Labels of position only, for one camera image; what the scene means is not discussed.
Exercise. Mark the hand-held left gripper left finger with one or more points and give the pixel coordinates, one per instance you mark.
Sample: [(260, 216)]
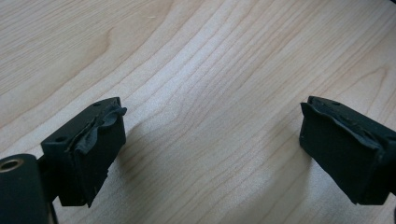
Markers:
[(84, 155)]

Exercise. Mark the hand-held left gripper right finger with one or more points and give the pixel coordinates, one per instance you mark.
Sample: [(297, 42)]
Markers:
[(342, 155)]

